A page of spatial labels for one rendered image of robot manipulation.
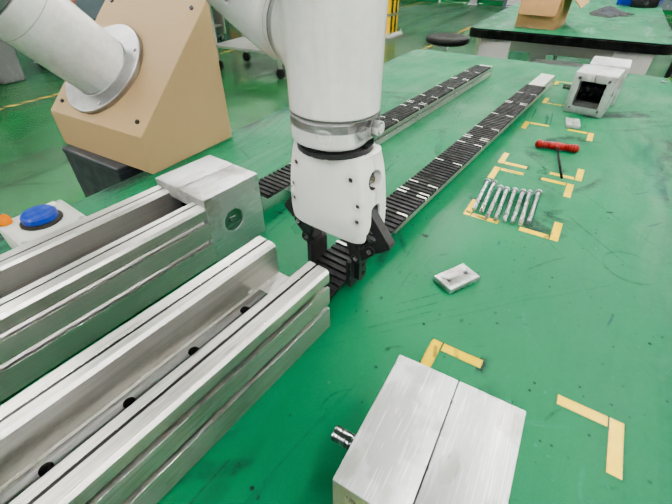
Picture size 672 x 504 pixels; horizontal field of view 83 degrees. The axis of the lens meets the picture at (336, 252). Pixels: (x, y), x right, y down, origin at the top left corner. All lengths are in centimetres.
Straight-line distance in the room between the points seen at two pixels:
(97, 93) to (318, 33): 64
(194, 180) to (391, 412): 39
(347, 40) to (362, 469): 29
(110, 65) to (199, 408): 69
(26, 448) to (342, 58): 36
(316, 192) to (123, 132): 49
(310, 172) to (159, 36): 56
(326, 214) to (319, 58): 15
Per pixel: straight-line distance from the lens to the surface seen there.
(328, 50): 32
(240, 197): 52
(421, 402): 28
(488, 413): 29
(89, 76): 87
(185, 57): 82
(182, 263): 50
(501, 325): 47
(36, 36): 83
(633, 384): 49
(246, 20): 41
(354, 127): 34
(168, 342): 37
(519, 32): 240
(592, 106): 121
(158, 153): 80
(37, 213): 60
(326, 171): 37
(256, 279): 41
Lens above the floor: 111
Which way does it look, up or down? 39 degrees down
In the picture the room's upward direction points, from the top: straight up
